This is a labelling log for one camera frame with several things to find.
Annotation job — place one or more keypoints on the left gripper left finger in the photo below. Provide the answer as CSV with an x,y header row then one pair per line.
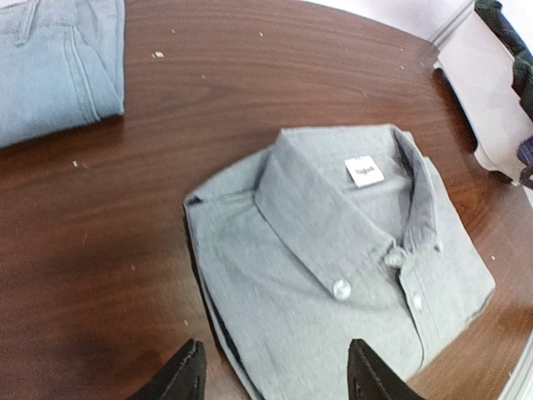
x,y
183,377

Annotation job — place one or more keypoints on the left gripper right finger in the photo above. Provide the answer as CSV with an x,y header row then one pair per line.
x,y
370,378

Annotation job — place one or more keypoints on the grey shirt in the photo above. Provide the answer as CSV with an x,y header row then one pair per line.
x,y
329,235

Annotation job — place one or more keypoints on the light blue denim skirt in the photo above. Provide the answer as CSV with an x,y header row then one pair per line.
x,y
62,66

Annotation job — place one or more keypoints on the white laundry bin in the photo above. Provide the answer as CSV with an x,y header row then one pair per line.
x,y
479,69

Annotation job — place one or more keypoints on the blue checked cloth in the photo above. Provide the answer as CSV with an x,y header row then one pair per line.
x,y
525,151

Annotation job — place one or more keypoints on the dark green plaid garment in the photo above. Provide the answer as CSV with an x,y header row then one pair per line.
x,y
491,14

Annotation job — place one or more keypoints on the right aluminium post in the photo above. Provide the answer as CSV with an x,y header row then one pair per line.
x,y
460,13

